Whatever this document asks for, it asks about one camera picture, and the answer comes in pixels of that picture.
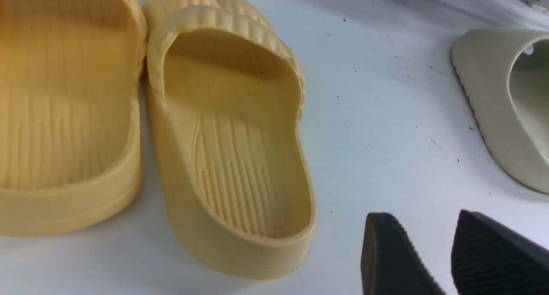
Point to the right yellow rubber slide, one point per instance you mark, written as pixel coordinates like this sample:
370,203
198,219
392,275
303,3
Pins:
225,99

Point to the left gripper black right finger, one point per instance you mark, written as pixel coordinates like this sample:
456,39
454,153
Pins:
488,258

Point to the yellow rubber slide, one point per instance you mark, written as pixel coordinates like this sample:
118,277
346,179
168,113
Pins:
70,152
225,99

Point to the left olive foam slide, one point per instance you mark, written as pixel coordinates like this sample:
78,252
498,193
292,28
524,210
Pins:
504,73

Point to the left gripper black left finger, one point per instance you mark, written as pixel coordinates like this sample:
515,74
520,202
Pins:
390,264

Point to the left yellow rubber slide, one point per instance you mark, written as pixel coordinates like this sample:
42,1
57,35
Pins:
70,152

